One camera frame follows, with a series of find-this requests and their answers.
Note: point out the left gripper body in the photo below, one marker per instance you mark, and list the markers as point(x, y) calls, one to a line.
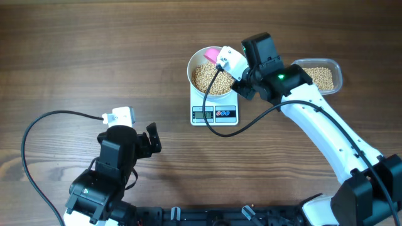
point(143, 149)

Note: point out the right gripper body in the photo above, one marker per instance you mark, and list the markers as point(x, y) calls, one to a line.
point(247, 86)

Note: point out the white digital kitchen scale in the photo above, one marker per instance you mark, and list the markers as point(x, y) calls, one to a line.
point(220, 110)

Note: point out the pink plastic measuring scoop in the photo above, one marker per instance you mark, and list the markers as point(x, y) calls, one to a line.
point(211, 55)

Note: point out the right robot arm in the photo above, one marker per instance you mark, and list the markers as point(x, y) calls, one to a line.
point(370, 183)

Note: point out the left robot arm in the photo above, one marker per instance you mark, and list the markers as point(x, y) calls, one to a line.
point(96, 194)

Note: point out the white bowl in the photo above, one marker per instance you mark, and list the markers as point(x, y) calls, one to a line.
point(198, 59)

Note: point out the clear plastic container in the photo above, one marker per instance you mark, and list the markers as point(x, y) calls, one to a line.
point(336, 72)

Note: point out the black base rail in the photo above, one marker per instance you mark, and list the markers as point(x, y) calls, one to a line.
point(176, 216)

